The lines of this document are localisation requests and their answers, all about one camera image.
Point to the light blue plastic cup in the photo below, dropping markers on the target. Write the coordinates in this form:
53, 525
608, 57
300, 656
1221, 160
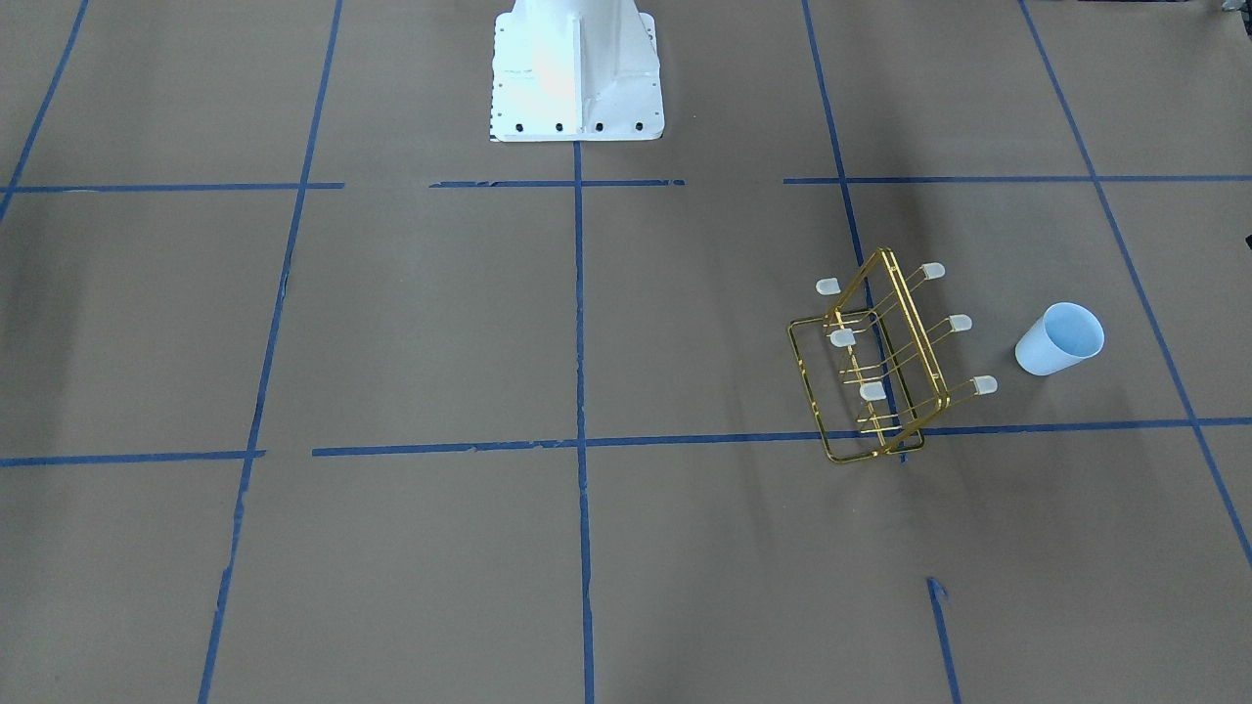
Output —
1065, 335

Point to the gold wire cup holder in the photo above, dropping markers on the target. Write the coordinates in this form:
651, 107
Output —
869, 363

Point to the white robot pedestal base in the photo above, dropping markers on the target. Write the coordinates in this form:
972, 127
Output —
575, 71

